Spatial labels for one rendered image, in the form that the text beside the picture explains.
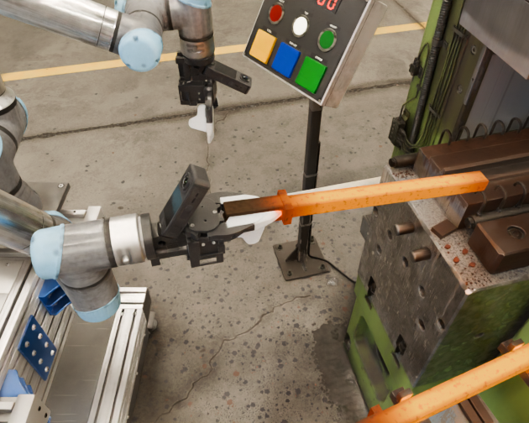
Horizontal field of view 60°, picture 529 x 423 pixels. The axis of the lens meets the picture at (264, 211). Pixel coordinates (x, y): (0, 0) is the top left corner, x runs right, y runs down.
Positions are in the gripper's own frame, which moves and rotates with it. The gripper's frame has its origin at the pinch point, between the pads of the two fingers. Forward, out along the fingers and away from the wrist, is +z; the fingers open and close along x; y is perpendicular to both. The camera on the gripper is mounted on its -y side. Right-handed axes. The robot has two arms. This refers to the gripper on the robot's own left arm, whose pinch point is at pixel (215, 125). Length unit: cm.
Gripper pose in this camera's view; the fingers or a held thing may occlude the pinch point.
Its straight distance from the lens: 121.3
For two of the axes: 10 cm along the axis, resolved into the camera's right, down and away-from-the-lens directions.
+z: 0.0, 6.8, 7.3
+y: -10.0, -0.1, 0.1
